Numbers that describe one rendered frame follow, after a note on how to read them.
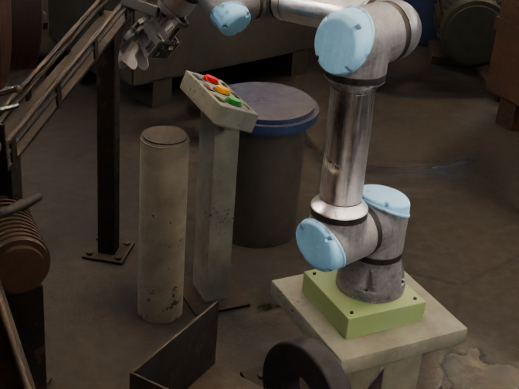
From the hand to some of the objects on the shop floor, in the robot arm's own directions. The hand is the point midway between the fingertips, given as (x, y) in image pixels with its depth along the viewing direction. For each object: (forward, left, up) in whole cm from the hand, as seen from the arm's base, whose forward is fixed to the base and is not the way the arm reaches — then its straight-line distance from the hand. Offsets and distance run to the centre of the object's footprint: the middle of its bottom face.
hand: (121, 61), depth 225 cm
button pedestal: (-27, 0, -70) cm, 75 cm away
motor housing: (+35, +31, -71) cm, 85 cm away
